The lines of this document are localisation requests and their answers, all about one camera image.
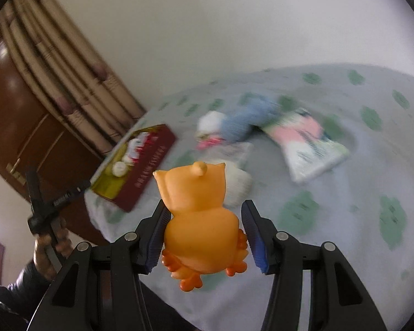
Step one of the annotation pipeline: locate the brass door handle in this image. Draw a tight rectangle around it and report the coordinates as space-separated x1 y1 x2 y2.
6 160 27 186

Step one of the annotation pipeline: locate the orange rubber chick toy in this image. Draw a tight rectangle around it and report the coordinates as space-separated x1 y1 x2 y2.
153 161 249 292

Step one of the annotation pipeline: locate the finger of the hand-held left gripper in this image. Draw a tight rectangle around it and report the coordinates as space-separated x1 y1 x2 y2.
53 179 92 209

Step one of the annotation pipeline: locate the white sock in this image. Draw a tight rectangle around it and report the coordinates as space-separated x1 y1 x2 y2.
196 110 227 139

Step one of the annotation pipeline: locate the white fluffy cloth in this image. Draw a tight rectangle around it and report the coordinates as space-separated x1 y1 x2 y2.
224 160 253 209

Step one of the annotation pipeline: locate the pink and white wipes packet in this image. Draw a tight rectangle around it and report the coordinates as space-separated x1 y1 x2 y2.
261 108 351 184

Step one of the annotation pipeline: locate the blue fluffy cloth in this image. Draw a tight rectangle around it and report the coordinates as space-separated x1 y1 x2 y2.
222 97 284 143

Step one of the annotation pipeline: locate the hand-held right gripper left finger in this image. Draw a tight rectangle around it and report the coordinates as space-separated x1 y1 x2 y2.
28 198 173 331

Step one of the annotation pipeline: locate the beige patterned curtain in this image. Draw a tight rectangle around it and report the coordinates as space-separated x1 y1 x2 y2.
0 0 147 160

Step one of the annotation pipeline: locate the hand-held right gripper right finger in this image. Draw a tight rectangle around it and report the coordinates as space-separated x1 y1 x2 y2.
241 199 389 331

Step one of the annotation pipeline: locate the small pink cloth item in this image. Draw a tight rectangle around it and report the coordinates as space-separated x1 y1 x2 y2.
197 136 225 151

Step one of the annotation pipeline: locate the green-print white tablecloth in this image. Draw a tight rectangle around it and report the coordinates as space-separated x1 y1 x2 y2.
84 63 414 331

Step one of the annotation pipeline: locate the brown wooden door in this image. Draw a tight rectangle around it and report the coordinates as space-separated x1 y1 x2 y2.
0 24 108 246

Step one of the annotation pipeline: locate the clear plastic packet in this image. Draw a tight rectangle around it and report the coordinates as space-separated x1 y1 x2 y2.
210 141 254 170

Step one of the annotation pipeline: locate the person's left hand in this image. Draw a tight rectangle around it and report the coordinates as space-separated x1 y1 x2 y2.
33 217 74 281

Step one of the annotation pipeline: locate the red tin box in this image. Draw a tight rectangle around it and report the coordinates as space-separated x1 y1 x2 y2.
90 123 177 212

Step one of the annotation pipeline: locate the person's left forearm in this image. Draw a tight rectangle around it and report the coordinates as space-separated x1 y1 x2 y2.
0 258 57 331

